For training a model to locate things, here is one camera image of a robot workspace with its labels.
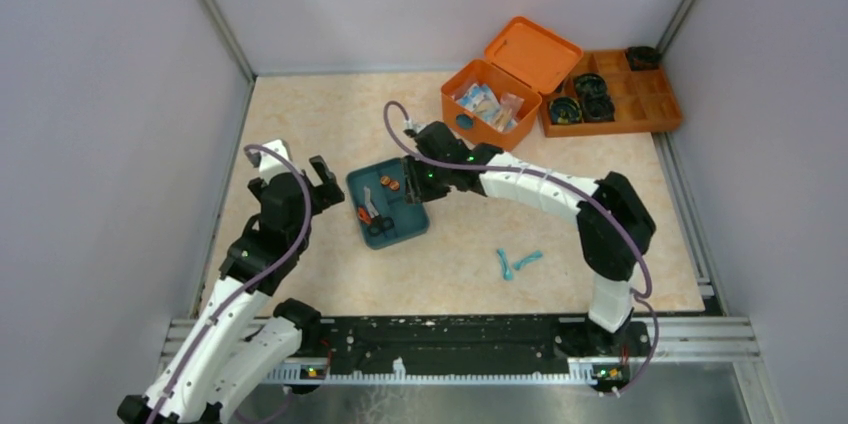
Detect orange small scissors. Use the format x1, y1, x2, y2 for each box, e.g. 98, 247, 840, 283
357, 206, 372, 225

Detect teal divided tray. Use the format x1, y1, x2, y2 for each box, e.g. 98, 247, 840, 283
346, 158, 430, 250

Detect black handled scissors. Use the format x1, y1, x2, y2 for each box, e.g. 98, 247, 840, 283
363, 186, 395, 236

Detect blue white packet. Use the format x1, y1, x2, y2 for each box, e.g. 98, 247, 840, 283
458, 83, 502, 124

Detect orange medicine box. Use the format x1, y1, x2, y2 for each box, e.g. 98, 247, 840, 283
440, 16, 584, 151

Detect teal clip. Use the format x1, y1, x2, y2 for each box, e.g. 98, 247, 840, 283
496, 248, 514, 281
513, 250, 544, 271

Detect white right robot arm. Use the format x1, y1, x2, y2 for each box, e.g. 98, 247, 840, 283
403, 119, 656, 334

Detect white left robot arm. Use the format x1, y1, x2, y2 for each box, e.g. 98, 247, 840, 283
117, 140, 345, 423

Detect black tape roll left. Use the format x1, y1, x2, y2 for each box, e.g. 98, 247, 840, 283
548, 96, 583, 125

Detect black tape roll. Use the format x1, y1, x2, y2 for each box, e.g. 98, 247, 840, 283
548, 96, 583, 125
580, 95, 615, 123
573, 73, 608, 99

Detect black tape roll right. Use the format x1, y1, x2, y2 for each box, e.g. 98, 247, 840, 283
580, 95, 615, 123

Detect black tape roll upper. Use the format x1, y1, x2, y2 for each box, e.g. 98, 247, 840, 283
573, 73, 608, 99

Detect orange compartment tray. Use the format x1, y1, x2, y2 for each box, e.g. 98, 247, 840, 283
539, 49, 683, 138

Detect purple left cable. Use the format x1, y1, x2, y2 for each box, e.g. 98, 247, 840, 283
142, 143, 313, 424

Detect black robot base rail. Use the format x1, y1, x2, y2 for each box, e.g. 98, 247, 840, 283
273, 299, 658, 394

